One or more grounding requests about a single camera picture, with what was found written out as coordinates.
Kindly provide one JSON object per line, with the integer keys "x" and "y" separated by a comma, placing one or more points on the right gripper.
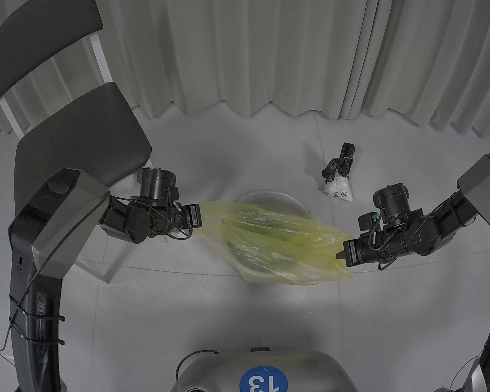
{"x": 371, "y": 249}

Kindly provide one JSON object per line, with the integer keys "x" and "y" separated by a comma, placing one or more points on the grey chair with white frame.
{"x": 81, "y": 137}

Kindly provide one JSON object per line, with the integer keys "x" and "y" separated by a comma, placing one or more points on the white curtain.
{"x": 245, "y": 35}

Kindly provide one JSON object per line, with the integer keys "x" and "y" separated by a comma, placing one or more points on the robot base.
{"x": 265, "y": 372}

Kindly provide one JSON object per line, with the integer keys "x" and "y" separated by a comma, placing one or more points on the yellow plastic bag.
{"x": 277, "y": 239}

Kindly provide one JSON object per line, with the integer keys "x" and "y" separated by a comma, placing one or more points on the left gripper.
{"x": 181, "y": 219}

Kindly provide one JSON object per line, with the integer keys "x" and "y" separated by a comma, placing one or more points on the white printed wrapper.
{"x": 341, "y": 188}

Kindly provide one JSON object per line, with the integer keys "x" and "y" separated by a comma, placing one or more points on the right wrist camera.
{"x": 368, "y": 221}

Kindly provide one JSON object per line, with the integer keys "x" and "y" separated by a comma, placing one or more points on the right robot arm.
{"x": 482, "y": 186}

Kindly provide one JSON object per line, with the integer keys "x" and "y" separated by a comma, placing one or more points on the black plastic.
{"x": 339, "y": 161}

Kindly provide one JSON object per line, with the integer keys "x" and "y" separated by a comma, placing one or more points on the white trash bin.
{"x": 269, "y": 194}

